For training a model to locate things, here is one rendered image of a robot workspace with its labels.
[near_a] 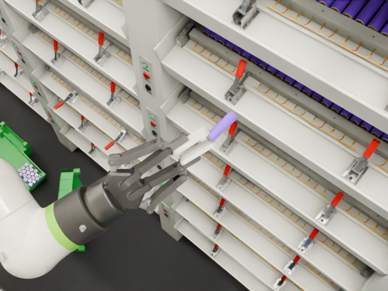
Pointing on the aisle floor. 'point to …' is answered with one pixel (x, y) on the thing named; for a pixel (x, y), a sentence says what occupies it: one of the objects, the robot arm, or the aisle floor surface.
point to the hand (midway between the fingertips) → (194, 145)
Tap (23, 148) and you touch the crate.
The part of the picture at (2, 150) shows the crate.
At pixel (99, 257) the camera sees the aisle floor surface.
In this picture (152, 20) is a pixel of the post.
